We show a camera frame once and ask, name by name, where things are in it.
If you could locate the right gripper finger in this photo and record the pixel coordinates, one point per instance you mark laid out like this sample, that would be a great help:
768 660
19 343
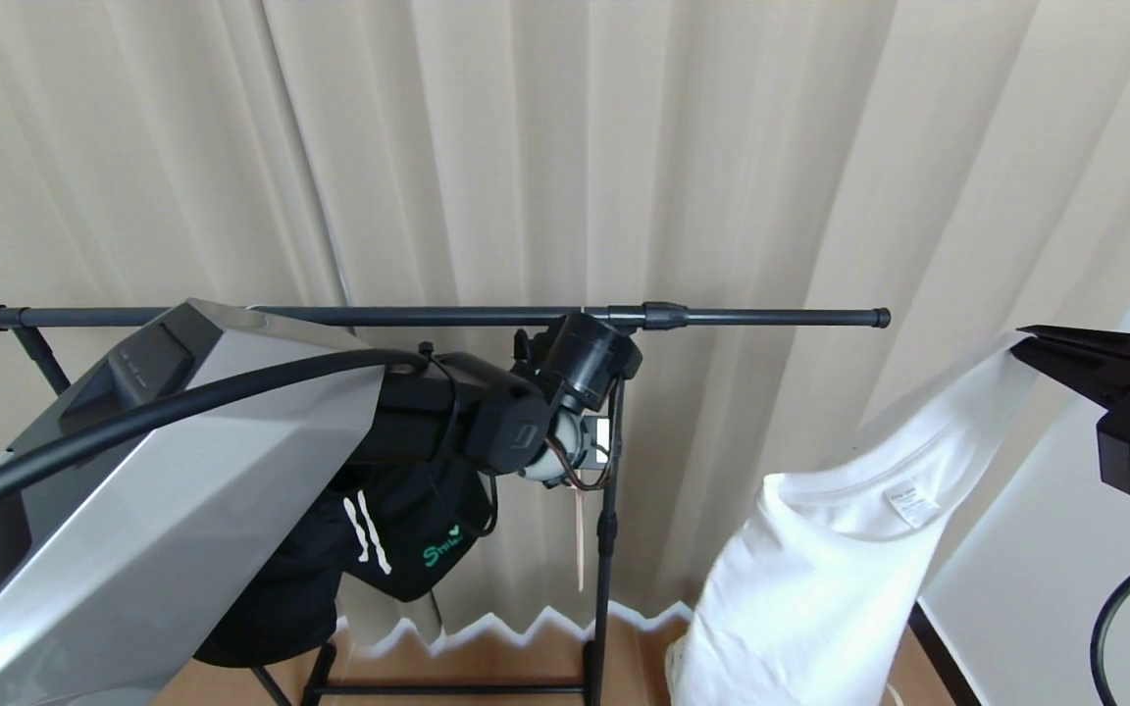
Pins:
1114 387
1114 351

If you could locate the white T-shirt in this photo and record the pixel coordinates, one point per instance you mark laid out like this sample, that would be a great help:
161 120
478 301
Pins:
820 588

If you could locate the pink clothes hanger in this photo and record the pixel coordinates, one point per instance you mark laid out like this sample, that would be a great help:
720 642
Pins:
580 539

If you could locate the black shorts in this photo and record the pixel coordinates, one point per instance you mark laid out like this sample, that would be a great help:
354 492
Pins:
310 588

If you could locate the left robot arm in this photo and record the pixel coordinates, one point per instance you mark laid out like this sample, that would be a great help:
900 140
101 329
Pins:
182 490

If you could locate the black clothes rack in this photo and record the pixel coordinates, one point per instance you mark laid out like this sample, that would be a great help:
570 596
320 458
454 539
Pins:
771 317

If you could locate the beige curtain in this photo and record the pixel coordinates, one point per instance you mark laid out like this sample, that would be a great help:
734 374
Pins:
526 147

